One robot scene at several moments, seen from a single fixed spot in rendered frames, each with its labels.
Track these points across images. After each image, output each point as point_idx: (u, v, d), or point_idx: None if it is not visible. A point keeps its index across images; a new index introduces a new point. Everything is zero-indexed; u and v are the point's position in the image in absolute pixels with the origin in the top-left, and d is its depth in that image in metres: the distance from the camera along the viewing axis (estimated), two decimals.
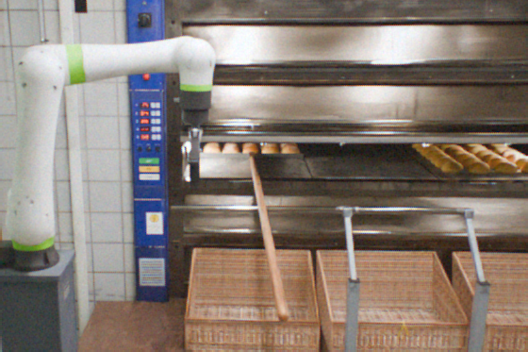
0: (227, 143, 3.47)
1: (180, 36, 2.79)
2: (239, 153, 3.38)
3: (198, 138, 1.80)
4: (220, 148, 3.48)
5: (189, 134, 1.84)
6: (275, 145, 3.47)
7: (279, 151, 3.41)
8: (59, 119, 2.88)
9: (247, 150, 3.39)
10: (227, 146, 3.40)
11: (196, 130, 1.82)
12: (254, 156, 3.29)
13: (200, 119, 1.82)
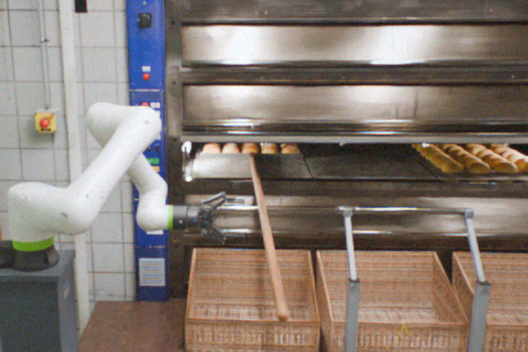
0: (227, 143, 3.47)
1: (180, 36, 2.79)
2: (239, 153, 3.38)
3: (206, 236, 2.43)
4: (220, 148, 3.48)
5: None
6: (275, 145, 3.47)
7: (279, 151, 3.41)
8: (59, 119, 2.88)
9: (247, 150, 3.39)
10: (227, 146, 3.40)
11: (203, 229, 2.43)
12: (254, 156, 3.29)
13: (194, 227, 2.42)
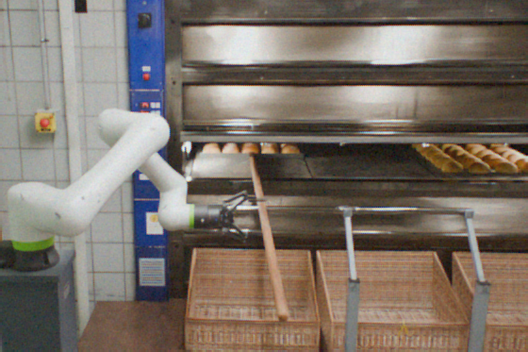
0: (227, 143, 3.47)
1: (180, 36, 2.79)
2: (239, 153, 3.38)
3: (227, 235, 2.43)
4: (220, 148, 3.48)
5: None
6: (275, 145, 3.47)
7: (279, 151, 3.41)
8: (59, 119, 2.88)
9: (247, 150, 3.39)
10: (227, 146, 3.40)
11: (223, 228, 2.43)
12: (254, 156, 3.29)
13: (215, 226, 2.41)
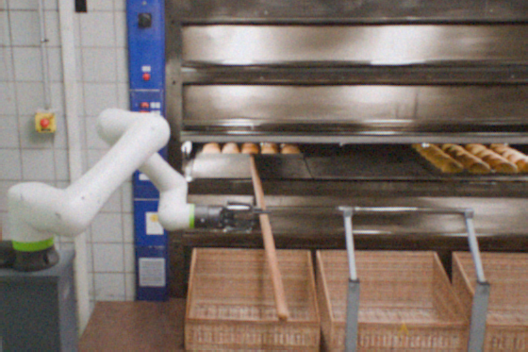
0: (227, 143, 3.47)
1: (180, 36, 2.79)
2: (239, 153, 3.38)
3: (233, 231, 2.42)
4: (220, 148, 3.48)
5: None
6: (275, 145, 3.47)
7: (279, 151, 3.41)
8: (59, 119, 2.88)
9: (247, 150, 3.39)
10: (227, 146, 3.40)
11: (226, 227, 2.43)
12: (254, 156, 3.29)
13: (215, 226, 2.41)
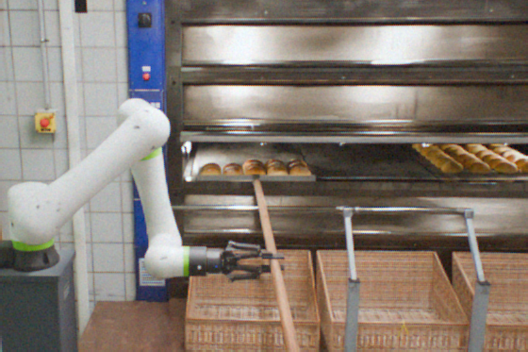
0: (228, 163, 3.04)
1: (180, 36, 2.79)
2: (242, 175, 2.94)
3: (236, 279, 1.99)
4: (220, 169, 3.04)
5: None
6: (283, 166, 3.03)
7: (288, 173, 2.97)
8: (59, 119, 2.88)
9: (251, 172, 2.95)
10: (228, 167, 2.97)
11: (228, 275, 1.99)
12: (258, 178, 2.85)
13: (215, 274, 1.98)
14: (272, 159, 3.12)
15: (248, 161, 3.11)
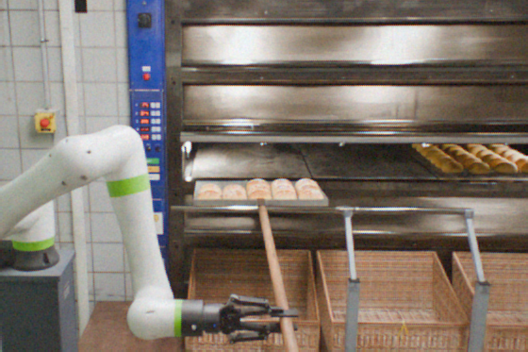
0: (229, 185, 2.69)
1: (180, 36, 2.79)
2: (245, 199, 2.59)
3: (239, 341, 1.64)
4: (220, 192, 2.69)
5: None
6: (291, 188, 2.68)
7: (296, 196, 2.62)
8: (59, 119, 2.88)
9: (255, 195, 2.60)
10: (229, 190, 2.62)
11: (229, 335, 1.64)
12: (264, 204, 2.50)
13: (213, 333, 1.63)
14: (278, 179, 2.76)
15: (252, 182, 2.76)
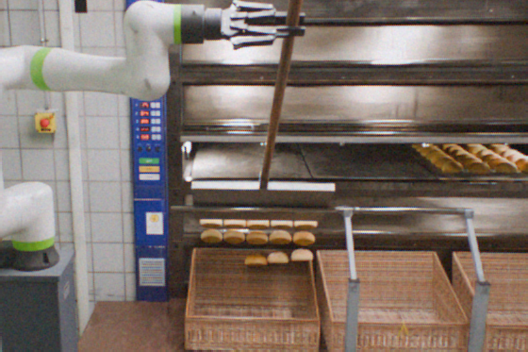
0: (229, 229, 2.94)
1: None
2: (247, 182, 2.46)
3: (243, 42, 1.50)
4: (221, 234, 2.92)
5: (237, 36, 1.54)
6: (287, 232, 2.93)
7: (292, 221, 2.85)
8: (59, 119, 2.88)
9: None
10: None
11: (232, 39, 1.51)
12: None
13: (215, 33, 1.51)
14: (274, 251, 2.96)
15: (250, 255, 2.97)
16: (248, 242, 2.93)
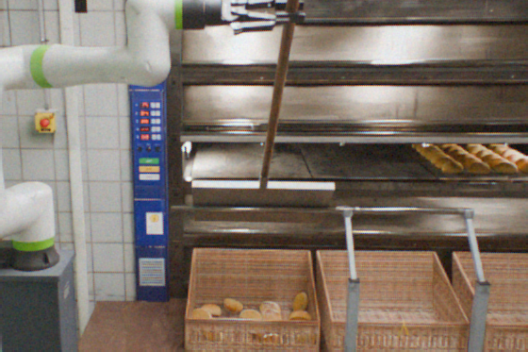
0: (209, 326, 2.72)
1: (180, 36, 2.79)
2: (247, 181, 2.47)
3: (243, 27, 1.52)
4: (211, 318, 2.84)
5: (238, 22, 1.56)
6: (274, 308, 2.91)
7: None
8: (59, 119, 2.88)
9: None
10: (226, 310, 2.96)
11: (233, 24, 1.53)
12: None
13: (216, 18, 1.53)
14: (267, 309, 2.87)
15: (266, 338, 2.64)
16: (241, 319, 2.82)
